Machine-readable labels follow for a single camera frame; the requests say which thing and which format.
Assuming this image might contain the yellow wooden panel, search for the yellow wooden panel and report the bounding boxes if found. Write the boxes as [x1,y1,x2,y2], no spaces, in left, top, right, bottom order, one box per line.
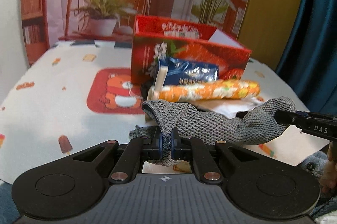
[238,0,300,69]

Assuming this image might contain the red strawberry cardboard box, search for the red strawberry cardboard box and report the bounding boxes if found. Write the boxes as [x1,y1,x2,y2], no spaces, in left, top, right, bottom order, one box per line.
[131,15,251,84]

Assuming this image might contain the teal curtain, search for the teal curtain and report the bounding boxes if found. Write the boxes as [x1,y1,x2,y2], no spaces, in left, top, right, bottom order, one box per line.
[276,0,336,115]

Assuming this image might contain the person's right hand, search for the person's right hand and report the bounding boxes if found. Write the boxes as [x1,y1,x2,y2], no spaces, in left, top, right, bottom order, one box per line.
[319,141,337,193]

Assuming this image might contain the orange floral pouch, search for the orange floral pouch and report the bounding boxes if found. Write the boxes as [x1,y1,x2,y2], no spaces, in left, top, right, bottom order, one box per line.
[147,79,261,103]

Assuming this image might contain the grey knitted cloth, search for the grey knitted cloth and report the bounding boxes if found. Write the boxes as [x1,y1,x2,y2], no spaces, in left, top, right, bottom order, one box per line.
[142,97,295,166]

